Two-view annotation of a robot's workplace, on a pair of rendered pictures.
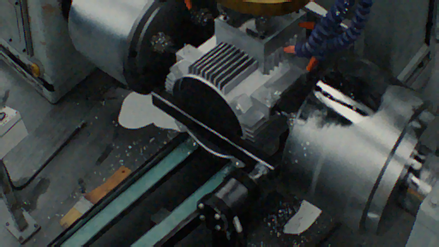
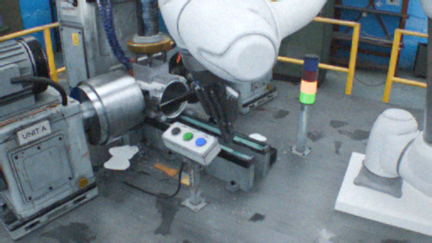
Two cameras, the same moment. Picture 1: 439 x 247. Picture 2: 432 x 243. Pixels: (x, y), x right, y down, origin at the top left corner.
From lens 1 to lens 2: 1.54 m
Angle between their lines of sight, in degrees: 73
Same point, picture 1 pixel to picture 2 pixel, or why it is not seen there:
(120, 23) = (132, 89)
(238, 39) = (159, 69)
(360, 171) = not seen: hidden behind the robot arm
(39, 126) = (114, 201)
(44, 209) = (181, 194)
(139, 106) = (116, 163)
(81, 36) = (116, 116)
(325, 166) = not seen: hidden behind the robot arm
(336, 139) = not seen: hidden behind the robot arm
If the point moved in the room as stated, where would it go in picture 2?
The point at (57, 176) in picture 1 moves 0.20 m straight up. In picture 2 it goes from (156, 190) to (151, 141)
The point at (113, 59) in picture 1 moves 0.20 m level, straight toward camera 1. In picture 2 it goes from (139, 108) to (194, 103)
